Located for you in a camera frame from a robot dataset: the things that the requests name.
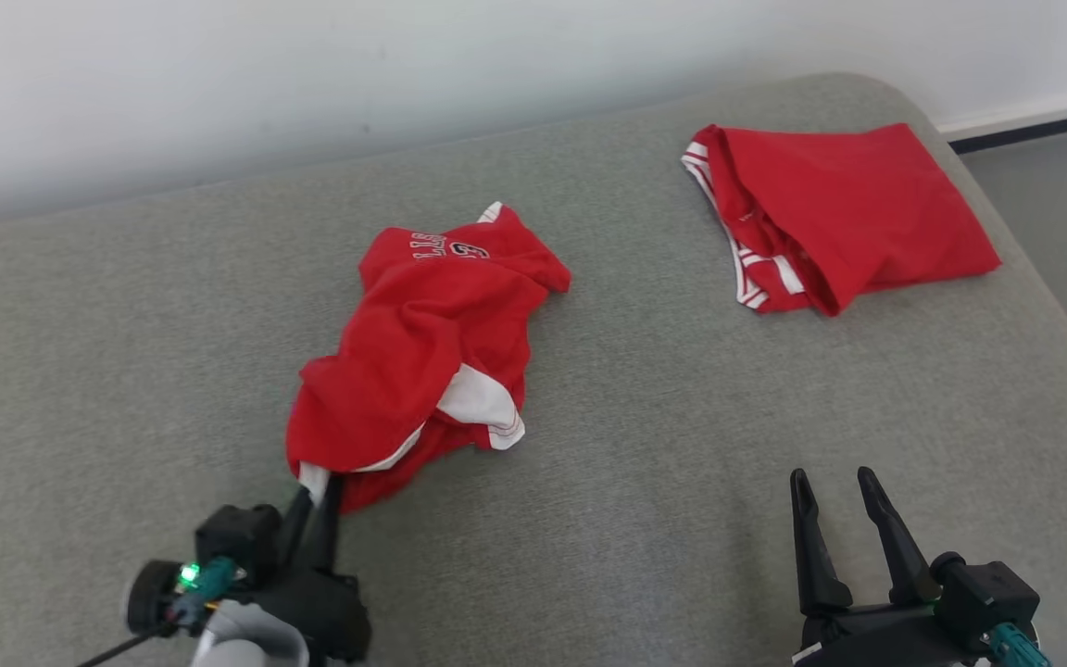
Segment red white basketball jersey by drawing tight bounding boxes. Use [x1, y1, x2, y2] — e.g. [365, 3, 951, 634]
[680, 122, 1003, 319]

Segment red white-striped shorts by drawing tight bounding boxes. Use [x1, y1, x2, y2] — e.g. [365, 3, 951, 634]
[285, 201, 574, 516]

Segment grey fabric sofa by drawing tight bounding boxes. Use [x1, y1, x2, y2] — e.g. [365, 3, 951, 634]
[0, 72, 1067, 667]

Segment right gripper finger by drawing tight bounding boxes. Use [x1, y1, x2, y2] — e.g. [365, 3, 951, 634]
[858, 466, 941, 607]
[789, 468, 855, 618]

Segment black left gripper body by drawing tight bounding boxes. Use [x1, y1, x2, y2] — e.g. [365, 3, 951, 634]
[256, 565, 372, 664]

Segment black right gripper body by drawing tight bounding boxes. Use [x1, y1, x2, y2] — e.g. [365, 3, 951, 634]
[791, 600, 990, 667]

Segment right arm teal-plug cable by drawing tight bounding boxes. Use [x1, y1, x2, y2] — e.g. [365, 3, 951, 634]
[987, 621, 1055, 667]

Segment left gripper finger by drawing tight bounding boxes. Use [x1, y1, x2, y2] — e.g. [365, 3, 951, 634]
[278, 485, 313, 572]
[303, 473, 345, 572]

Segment white and black skirting board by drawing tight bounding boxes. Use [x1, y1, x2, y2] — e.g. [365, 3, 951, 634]
[935, 87, 1067, 155]

